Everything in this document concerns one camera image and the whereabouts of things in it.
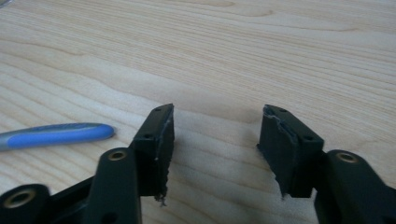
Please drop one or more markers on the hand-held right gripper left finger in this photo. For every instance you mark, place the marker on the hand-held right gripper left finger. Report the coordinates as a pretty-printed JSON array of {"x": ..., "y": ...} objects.
[{"x": 154, "y": 149}]

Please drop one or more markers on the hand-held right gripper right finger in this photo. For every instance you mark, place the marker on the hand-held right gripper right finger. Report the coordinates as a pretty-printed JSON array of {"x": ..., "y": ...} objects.
[{"x": 286, "y": 158}]

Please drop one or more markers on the blue toothbrush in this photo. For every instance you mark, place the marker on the blue toothbrush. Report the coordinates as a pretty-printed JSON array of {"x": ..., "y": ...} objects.
[{"x": 62, "y": 135}]

